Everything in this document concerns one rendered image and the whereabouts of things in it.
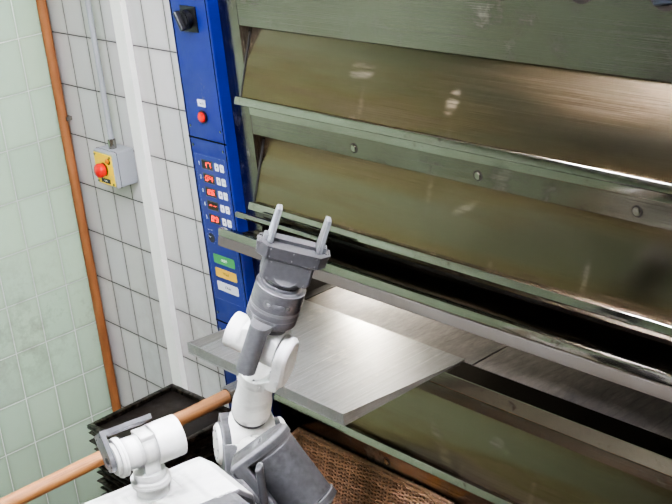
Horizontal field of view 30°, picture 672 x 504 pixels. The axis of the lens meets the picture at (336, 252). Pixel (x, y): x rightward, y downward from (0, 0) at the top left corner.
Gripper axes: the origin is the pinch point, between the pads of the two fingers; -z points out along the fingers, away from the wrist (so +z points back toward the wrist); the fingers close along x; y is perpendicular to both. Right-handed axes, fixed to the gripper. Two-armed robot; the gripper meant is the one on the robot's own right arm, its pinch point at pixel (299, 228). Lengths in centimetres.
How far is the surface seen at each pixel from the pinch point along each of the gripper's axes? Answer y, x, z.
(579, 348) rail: -1, -54, 9
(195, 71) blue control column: 104, 19, 17
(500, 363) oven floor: 43, -58, 41
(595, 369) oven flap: -4, -56, 11
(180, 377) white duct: 117, 0, 112
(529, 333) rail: 7.9, -47.5, 13.3
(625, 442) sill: 6, -73, 30
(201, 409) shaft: 33, 3, 63
